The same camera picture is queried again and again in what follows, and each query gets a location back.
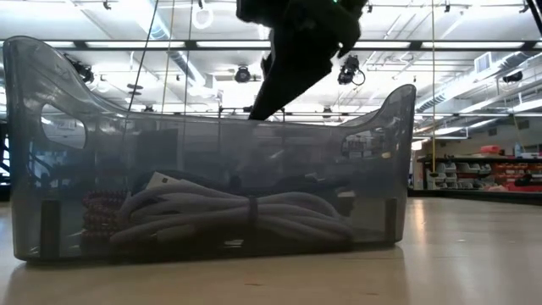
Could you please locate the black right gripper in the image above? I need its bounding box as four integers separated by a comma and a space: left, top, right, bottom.
235, 0, 369, 122

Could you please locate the transparent grey plastic bin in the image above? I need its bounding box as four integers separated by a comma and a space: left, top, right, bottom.
2, 35, 418, 263

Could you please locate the white cable with strap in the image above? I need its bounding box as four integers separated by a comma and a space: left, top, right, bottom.
108, 170, 355, 247

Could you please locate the pink braided cable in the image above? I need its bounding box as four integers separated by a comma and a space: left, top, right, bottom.
80, 189, 130, 243

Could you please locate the workbench with red parts bins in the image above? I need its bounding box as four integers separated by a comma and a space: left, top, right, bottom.
416, 144, 542, 192

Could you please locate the small black ceiling camera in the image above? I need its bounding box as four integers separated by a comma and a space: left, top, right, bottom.
234, 65, 252, 84

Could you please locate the black overhead camera with cable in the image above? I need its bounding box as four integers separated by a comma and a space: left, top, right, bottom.
336, 54, 367, 86

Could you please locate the white hanging ring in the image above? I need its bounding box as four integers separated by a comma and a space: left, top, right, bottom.
191, 3, 214, 31

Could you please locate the black clamp-mounted camera device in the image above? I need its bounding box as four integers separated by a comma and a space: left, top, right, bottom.
63, 53, 96, 85

